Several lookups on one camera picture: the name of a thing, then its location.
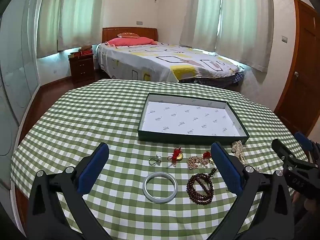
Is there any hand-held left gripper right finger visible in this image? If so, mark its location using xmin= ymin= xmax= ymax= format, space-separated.
xmin=210 ymin=142 xmax=295 ymax=240

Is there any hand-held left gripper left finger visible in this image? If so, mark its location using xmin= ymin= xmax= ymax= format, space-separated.
xmin=26 ymin=142 xmax=120 ymax=240

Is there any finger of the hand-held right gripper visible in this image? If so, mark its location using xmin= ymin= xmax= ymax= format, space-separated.
xmin=272 ymin=138 xmax=316 ymax=172
xmin=294 ymin=131 xmax=320 ymax=164

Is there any dark red bead bracelet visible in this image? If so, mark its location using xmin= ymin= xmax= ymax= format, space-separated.
xmin=186 ymin=167 xmax=218 ymax=204

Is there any white jade bangle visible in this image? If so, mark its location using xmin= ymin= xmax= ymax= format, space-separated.
xmin=143 ymin=171 xmax=178 ymax=204

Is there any dark green shallow box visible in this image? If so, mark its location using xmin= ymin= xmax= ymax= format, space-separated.
xmin=137 ymin=92 xmax=250 ymax=147

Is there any person's right hand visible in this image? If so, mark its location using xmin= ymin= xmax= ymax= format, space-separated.
xmin=291 ymin=191 xmax=320 ymax=219

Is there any green checked tablecloth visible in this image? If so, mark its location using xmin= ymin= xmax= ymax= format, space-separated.
xmin=11 ymin=79 xmax=309 ymax=240

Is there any red knot gold charm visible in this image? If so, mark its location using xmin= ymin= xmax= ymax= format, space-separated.
xmin=167 ymin=147 xmax=185 ymax=168

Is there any brown wooden door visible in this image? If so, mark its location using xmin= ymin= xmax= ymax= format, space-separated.
xmin=273 ymin=0 xmax=320 ymax=140

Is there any blue checked bed sheet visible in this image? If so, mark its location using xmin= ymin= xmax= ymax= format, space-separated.
xmin=179 ymin=70 xmax=245 ymax=88

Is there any dark wooden nightstand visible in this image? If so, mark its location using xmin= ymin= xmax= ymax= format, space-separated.
xmin=68 ymin=52 xmax=96 ymax=84

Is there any frosted glass wardrobe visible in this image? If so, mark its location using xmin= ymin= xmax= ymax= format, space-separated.
xmin=0 ymin=0 xmax=41 ymax=188

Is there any patterned white bedspread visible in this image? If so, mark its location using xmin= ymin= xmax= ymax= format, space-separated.
xmin=96 ymin=41 xmax=243 ymax=83

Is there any white curtain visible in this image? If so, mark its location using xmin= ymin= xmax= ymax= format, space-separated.
xmin=179 ymin=0 xmax=223 ymax=52
xmin=37 ymin=0 xmax=64 ymax=58
xmin=215 ymin=0 xmax=276 ymax=72
xmin=57 ymin=0 xmax=106 ymax=52

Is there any pink pillow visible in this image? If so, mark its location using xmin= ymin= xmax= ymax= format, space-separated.
xmin=107 ymin=37 xmax=154 ymax=47

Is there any orange cushion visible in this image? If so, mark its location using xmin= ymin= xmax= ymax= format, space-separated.
xmin=117 ymin=32 xmax=139 ymax=39

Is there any wooden bed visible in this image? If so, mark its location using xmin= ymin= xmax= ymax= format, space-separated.
xmin=96 ymin=27 xmax=246 ymax=89

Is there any pearl necklace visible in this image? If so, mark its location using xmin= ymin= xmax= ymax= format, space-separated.
xmin=231 ymin=140 xmax=262 ymax=172

